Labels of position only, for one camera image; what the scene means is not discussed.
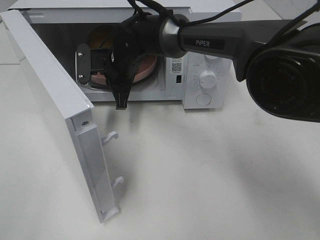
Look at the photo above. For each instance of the burger with lettuce and tomato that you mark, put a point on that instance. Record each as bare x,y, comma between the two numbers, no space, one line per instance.
101,37

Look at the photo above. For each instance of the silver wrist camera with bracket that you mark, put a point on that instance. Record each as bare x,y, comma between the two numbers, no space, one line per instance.
88,62

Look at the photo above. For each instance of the white round knob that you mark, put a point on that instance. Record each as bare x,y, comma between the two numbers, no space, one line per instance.
211,57
207,79

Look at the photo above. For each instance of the white warning sticker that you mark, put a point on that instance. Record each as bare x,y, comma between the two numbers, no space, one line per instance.
177,65

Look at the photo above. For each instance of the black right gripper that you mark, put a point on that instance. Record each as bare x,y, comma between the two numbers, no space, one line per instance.
122,63

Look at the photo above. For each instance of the pink round plate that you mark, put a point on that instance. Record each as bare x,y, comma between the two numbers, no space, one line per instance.
146,67

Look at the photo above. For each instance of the white microwave oven body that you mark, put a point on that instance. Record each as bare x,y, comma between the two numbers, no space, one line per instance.
46,34

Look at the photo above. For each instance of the white microwave door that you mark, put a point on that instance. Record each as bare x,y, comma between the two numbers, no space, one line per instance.
66,111

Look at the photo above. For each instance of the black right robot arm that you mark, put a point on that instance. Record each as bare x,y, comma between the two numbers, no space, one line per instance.
278,59

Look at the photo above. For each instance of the round white door button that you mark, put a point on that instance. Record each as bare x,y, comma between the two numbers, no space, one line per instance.
204,99

